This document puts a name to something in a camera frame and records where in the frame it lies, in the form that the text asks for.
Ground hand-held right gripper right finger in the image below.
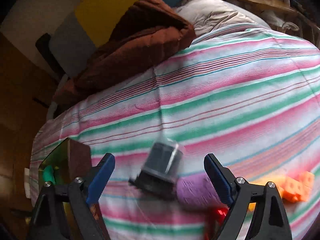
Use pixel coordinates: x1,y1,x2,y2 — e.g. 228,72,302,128
204,153,293,240

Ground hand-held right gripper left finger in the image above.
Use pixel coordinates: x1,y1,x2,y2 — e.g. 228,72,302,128
26,153,116,240

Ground gold tin tray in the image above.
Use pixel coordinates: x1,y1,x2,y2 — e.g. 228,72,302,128
37,138,110,240

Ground red cylinder toy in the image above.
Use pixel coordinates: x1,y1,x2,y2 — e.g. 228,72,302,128
204,205,229,240

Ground orange knife sheath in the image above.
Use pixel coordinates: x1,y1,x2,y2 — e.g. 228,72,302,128
247,175,288,212

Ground orange toy blocks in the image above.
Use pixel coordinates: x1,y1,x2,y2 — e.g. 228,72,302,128
279,171,315,202

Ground striped blanket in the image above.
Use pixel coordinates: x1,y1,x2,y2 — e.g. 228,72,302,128
30,27,320,240

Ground wooden wardrobe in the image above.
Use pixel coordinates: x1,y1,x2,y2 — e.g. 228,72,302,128
0,32,63,205

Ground brown duvet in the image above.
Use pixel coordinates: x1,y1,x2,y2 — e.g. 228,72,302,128
53,0,197,105

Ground white pillow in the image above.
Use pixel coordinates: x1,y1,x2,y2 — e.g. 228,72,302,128
175,0,272,39

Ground wooden shelf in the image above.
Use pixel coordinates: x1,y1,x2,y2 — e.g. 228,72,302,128
210,0,298,14

